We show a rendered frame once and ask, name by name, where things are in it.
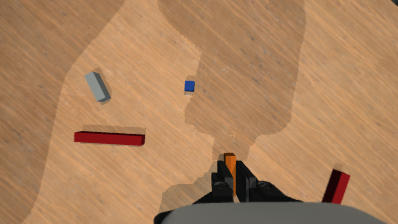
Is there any orange rod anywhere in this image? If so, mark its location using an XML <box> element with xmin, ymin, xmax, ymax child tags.
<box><xmin>224</xmin><ymin>153</ymin><xmax>236</xmax><ymax>196</ymax></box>

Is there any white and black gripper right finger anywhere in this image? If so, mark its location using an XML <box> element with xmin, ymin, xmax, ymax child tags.
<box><xmin>236</xmin><ymin>160</ymin><xmax>304</xmax><ymax>202</ymax></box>

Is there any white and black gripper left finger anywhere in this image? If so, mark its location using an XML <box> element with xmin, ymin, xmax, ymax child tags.
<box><xmin>153</xmin><ymin>160</ymin><xmax>234</xmax><ymax>224</ymax></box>

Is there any red rod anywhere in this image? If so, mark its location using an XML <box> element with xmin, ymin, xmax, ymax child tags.
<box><xmin>74</xmin><ymin>131</ymin><xmax>145</xmax><ymax>146</ymax></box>
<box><xmin>322</xmin><ymin>169</ymin><xmax>350</xmax><ymax>204</ymax></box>

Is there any small blue block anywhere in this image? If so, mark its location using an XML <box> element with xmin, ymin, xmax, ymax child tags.
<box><xmin>185</xmin><ymin>81</ymin><xmax>195</xmax><ymax>92</ymax></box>

